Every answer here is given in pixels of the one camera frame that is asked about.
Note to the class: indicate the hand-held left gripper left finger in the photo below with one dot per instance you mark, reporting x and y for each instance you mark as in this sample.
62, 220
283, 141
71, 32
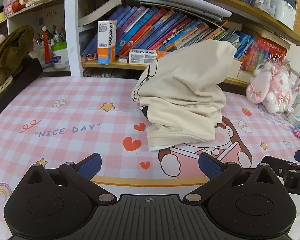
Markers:
90, 165

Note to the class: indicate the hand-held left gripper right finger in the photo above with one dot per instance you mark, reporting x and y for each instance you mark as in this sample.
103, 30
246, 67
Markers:
210, 166

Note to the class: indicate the cream t-shirt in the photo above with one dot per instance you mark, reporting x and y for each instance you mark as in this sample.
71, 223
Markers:
185, 92

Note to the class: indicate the pink checkered table mat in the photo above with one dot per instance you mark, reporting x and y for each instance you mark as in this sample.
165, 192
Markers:
65, 110

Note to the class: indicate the pink plush bunny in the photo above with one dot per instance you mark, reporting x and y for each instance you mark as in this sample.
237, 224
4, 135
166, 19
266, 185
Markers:
262, 87

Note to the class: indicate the small beige box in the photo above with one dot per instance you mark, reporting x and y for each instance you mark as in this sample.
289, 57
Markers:
237, 67

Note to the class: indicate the pink scissors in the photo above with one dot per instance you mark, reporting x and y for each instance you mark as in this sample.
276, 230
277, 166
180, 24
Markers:
88, 57

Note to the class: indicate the black electronic keyboard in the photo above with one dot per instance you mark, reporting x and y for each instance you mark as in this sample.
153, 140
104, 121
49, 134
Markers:
20, 80

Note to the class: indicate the white pen cup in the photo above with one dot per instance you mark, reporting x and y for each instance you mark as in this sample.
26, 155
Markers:
60, 57

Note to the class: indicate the white orange blue box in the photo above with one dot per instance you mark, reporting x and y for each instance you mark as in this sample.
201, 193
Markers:
106, 42

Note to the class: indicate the red tassel charm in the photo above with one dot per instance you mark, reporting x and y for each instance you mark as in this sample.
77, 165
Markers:
47, 47

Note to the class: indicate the bunch of pens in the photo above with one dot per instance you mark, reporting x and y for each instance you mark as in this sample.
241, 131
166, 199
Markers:
56, 35

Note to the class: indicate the white wooden bookshelf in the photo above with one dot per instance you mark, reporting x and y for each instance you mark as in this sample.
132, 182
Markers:
71, 30

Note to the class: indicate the olive green garment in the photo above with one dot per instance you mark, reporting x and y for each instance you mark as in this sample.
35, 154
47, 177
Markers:
7, 52

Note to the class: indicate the white storage container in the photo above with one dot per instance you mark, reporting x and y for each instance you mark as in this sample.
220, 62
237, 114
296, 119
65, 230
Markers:
283, 11

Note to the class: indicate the row of colourful books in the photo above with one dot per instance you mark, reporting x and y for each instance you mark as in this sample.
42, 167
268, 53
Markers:
150, 27

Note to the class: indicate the thick cream-paged book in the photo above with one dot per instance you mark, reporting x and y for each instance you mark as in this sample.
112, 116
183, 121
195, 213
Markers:
100, 11

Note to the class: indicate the white tablet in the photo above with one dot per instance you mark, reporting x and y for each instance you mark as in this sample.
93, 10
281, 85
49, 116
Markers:
190, 1

